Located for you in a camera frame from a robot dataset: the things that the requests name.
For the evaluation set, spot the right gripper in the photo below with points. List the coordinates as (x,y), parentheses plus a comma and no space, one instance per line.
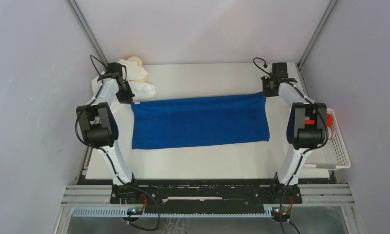
(268,88)

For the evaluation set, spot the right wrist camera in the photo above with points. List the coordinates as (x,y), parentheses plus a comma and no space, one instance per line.
(278,74)

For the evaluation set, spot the blue towel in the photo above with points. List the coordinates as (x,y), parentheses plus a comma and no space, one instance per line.
(200,121)

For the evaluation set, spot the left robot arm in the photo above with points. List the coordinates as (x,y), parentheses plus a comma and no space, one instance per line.
(96,127)

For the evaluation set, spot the white plastic basket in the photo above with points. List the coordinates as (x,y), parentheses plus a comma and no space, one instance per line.
(333,156)

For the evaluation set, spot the white towel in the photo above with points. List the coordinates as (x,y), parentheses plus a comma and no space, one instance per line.
(142,90)

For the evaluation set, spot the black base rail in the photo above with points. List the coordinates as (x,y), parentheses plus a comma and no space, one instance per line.
(206,196)

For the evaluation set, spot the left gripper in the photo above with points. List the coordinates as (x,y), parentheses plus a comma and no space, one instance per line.
(127,99)

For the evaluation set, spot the red rolled towel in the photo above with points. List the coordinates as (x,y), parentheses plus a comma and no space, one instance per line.
(327,121)

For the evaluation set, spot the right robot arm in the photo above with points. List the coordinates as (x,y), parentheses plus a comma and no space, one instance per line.
(306,128)

